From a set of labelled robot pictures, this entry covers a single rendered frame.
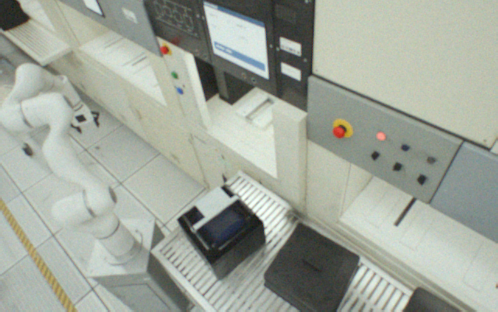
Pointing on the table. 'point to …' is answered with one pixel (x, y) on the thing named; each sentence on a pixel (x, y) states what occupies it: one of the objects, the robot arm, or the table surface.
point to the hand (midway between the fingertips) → (89, 127)
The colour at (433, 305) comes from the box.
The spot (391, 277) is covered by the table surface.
